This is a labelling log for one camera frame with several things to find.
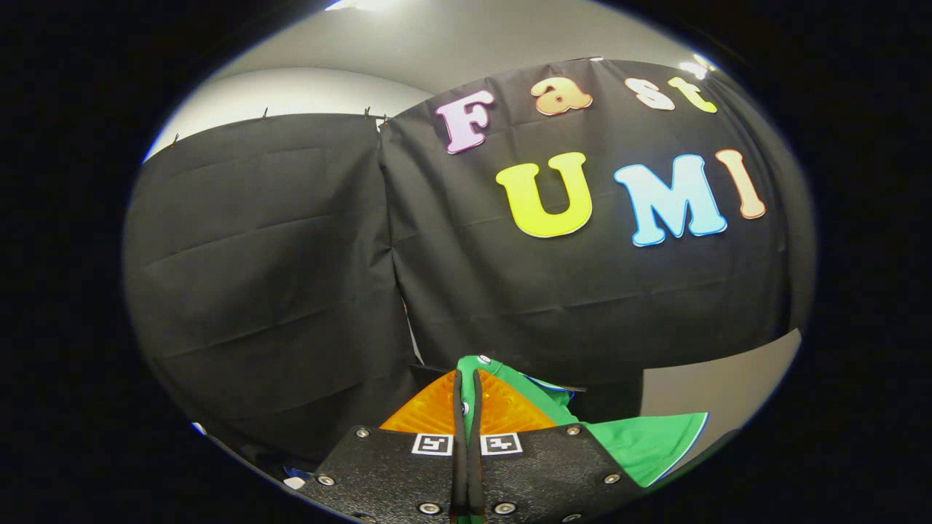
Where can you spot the black backdrop cloth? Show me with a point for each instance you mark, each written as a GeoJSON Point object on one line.
{"type": "Point", "coordinates": [291, 255]}

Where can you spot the green polo shirt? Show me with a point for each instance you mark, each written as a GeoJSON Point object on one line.
{"type": "Point", "coordinates": [641, 444]}

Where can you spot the dark glass washing machine lid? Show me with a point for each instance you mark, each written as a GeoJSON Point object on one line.
{"type": "Point", "coordinates": [611, 400]}

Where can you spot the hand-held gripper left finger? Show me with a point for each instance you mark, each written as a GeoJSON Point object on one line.
{"type": "Point", "coordinates": [378, 473]}

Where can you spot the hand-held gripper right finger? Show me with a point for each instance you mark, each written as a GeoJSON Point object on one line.
{"type": "Point", "coordinates": [539, 473]}

